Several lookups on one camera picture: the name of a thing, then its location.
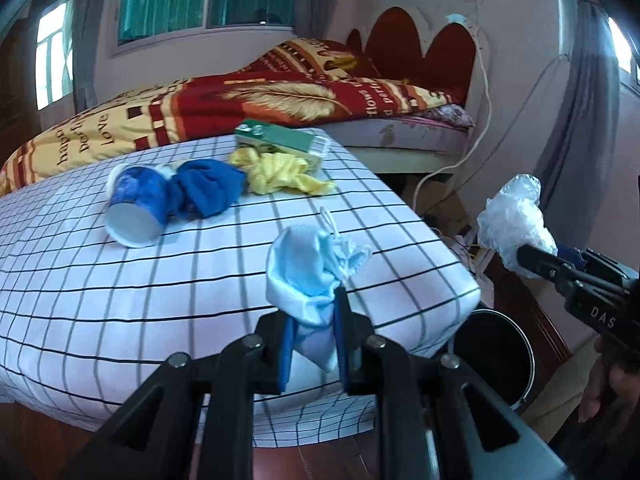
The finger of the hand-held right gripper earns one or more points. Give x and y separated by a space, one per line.
540 260

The person's right hand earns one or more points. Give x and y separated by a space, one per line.
615 385

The green carton box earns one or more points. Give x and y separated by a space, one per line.
285 137

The grey curtain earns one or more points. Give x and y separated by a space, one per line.
320 0
95 35
585 110

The red padded headboard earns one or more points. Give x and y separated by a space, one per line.
395 45

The dark wooden door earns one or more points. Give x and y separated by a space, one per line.
15 95

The clear plastic bag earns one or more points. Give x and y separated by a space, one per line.
510 220

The narrow window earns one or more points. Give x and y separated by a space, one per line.
625 50

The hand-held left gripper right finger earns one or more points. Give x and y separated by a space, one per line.
344 350

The blue paper cup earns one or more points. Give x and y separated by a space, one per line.
137 200

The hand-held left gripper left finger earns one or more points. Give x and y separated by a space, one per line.
285 355

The blue cloth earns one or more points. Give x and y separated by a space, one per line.
210 185

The light blue face mask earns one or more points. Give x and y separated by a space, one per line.
300 270

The bed mattress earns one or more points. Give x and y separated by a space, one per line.
400 132

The small bright window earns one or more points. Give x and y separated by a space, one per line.
55 55

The red and yellow printed blanket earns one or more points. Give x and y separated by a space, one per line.
200 105

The crumpled yellow cloth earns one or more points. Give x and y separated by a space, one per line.
280 172

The dark wooden bedside cabinet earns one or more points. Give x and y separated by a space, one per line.
530 310

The dark round trash bin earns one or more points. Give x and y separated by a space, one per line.
500 360

